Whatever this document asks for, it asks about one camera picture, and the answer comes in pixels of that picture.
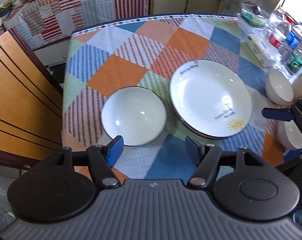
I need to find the large white ribbed bowl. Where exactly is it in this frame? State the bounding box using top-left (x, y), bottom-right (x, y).
top-left (265, 69), bottom-right (294, 106)

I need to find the white bowl dark rim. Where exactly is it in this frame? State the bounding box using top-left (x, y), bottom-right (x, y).
top-left (100, 86), bottom-right (167, 146)

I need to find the white morning honey plate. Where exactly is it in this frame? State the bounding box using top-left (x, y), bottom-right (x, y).
top-left (169, 60), bottom-right (253, 138)

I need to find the small white bowl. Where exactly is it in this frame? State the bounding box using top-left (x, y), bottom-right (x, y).
top-left (276, 120), bottom-right (302, 150)

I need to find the lovely bear carrot plate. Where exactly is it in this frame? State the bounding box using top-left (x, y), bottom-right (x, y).
top-left (171, 105), bottom-right (226, 140)

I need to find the green label water bottle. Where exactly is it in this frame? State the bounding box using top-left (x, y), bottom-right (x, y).
top-left (285, 41), bottom-right (302, 74)

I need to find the colourful patchwork tablecloth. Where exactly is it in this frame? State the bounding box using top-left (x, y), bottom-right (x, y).
top-left (62, 15), bottom-right (299, 180)

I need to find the blue label water bottle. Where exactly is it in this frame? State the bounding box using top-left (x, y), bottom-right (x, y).
top-left (286, 23), bottom-right (302, 50)

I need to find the white tissue pack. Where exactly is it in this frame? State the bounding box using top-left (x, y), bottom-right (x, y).
top-left (245, 34), bottom-right (280, 68)

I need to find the red label water bottle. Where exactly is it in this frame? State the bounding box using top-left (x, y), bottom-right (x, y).
top-left (269, 21), bottom-right (292, 49)

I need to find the wooden chair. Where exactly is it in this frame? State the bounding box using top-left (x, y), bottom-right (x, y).
top-left (0, 28), bottom-right (63, 169)

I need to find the striped counter cloth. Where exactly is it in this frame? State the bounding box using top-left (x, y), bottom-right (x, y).
top-left (4, 0), bottom-right (149, 49)

